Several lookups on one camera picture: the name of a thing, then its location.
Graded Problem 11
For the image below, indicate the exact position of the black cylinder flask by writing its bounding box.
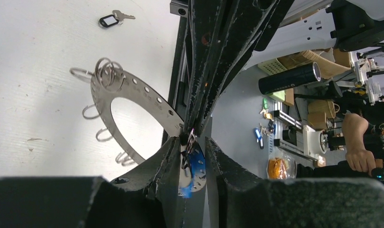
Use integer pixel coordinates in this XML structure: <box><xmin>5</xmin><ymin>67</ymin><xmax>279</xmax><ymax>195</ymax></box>
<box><xmin>258</xmin><ymin>62</ymin><xmax>321</xmax><ymax>95</ymax></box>

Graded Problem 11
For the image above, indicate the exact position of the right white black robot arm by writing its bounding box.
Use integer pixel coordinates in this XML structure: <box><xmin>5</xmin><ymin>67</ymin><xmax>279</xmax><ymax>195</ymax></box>
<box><xmin>183</xmin><ymin>0</ymin><xmax>384</xmax><ymax>136</ymax></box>

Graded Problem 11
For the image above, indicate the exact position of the person's bare hand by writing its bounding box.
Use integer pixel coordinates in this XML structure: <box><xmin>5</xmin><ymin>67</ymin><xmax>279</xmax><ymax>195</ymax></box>
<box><xmin>346</xmin><ymin>147</ymin><xmax>376</xmax><ymax>174</ymax></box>

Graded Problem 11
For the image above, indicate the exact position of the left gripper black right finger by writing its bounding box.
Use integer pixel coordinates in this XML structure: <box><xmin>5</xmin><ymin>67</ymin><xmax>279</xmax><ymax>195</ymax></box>
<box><xmin>205</xmin><ymin>137</ymin><xmax>264</xmax><ymax>228</ymax></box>

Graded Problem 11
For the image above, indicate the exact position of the round metal keyring disc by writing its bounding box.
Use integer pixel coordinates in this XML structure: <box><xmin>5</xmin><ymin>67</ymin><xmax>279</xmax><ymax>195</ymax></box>
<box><xmin>69</xmin><ymin>57</ymin><xmax>208</xmax><ymax>193</ymax></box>

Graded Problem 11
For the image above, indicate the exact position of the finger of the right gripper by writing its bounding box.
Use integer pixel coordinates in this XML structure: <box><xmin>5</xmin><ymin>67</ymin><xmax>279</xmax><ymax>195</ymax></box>
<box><xmin>184</xmin><ymin>0</ymin><xmax>240</xmax><ymax>135</ymax></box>
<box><xmin>196</xmin><ymin>0</ymin><xmax>296</xmax><ymax>136</ymax></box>

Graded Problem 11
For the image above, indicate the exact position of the key with blue tag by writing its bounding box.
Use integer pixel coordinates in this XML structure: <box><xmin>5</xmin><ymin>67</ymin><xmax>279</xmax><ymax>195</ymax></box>
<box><xmin>178</xmin><ymin>142</ymin><xmax>206</xmax><ymax>199</ymax></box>

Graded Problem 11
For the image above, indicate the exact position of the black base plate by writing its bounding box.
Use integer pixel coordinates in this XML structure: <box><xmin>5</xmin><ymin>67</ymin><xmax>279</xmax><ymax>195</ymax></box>
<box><xmin>161</xmin><ymin>16</ymin><xmax>213</xmax><ymax>145</ymax></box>

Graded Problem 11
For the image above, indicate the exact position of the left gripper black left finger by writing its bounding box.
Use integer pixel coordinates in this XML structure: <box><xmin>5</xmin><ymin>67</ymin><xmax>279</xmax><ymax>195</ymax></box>
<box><xmin>111</xmin><ymin>137</ymin><xmax>180</xmax><ymax>228</ymax></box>

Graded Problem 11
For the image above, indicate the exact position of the key with black tag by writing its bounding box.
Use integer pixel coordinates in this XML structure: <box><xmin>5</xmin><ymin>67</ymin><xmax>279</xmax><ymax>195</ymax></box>
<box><xmin>98</xmin><ymin>10</ymin><xmax>136</xmax><ymax>29</ymax></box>

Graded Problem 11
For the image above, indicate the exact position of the orange snack in plastic bag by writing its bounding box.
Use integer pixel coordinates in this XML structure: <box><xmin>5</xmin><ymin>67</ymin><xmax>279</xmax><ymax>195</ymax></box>
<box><xmin>267</xmin><ymin>155</ymin><xmax>297</xmax><ymax>180</ymax></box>

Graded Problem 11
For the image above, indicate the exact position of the green tagged spare key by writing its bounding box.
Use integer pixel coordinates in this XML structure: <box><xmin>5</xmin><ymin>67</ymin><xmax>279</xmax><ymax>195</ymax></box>
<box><xmin>262</xmin><ymin>98</ymin><xmax>269</xmax><ymax>110</ymax></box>

